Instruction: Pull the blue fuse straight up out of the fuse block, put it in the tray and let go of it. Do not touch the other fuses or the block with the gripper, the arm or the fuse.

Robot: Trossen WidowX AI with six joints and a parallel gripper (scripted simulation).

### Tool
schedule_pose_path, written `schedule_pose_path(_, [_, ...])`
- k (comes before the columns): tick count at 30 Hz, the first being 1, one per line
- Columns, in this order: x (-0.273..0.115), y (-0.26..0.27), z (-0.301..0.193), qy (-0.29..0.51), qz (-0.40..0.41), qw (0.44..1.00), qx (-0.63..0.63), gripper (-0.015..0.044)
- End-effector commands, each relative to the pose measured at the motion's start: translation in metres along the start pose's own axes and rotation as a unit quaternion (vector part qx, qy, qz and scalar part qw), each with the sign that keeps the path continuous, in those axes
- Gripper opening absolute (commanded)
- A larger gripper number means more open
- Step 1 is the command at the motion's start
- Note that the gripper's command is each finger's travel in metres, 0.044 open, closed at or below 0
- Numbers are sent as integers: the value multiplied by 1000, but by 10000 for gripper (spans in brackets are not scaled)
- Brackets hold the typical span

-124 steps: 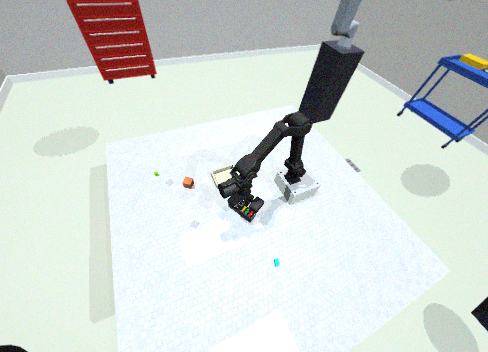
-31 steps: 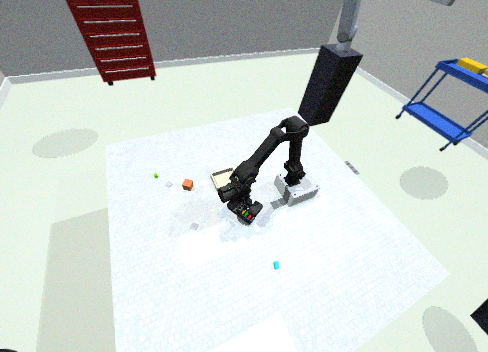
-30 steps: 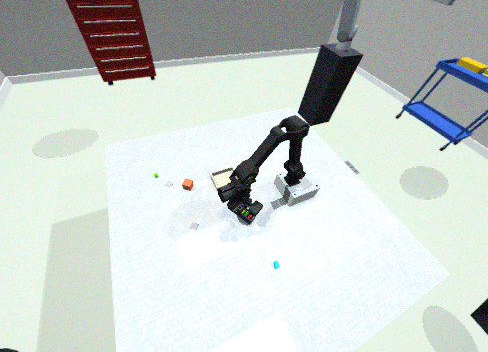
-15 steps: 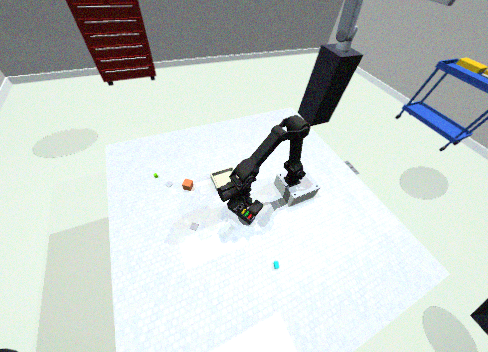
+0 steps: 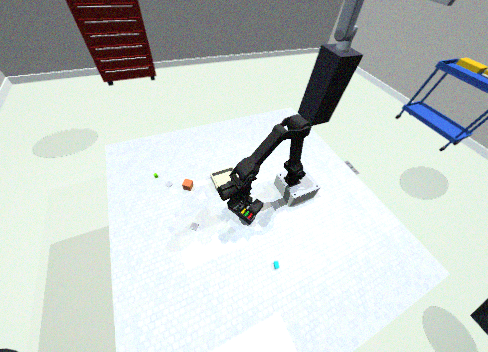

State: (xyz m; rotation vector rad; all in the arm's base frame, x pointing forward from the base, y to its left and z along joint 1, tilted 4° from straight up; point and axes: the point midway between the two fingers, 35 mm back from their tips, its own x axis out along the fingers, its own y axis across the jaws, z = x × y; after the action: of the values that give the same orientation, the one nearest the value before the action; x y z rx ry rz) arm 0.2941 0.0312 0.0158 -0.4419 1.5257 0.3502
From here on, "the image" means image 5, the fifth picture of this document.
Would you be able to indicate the cream open-top tray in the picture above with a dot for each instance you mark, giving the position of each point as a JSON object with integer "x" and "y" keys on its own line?
{"x": 221, "y": 177}

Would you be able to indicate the orange cube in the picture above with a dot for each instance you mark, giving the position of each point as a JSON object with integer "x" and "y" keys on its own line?
{"x": 187, "y": 184}

